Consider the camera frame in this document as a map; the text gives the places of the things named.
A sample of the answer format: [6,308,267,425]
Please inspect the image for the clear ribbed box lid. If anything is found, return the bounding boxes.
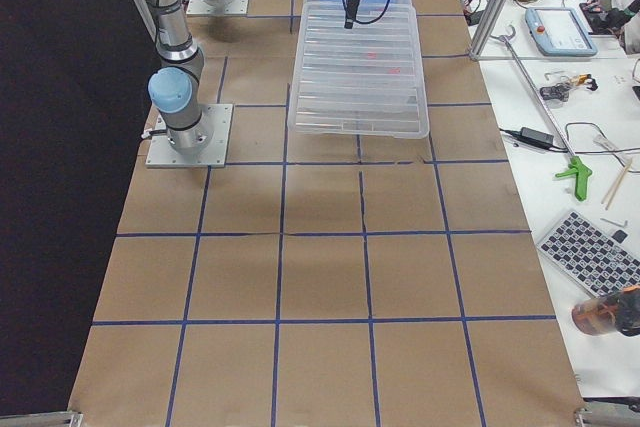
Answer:
[288,2,429,139]

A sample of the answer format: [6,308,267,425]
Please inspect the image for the teach pendant tablet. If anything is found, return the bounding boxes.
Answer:
[525,7,598,57]

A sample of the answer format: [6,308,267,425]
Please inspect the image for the black power adapter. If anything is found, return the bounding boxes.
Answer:
[519,127,554,150]

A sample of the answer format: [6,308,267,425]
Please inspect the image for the reacher grabber tool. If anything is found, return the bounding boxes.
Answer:
[490,26,592,201]

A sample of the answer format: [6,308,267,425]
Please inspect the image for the wooden chopsticks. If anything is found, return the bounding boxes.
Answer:
[601,158,633,210]

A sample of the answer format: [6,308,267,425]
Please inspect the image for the checkered calibration board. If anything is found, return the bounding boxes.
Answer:
[536,210,639,296]

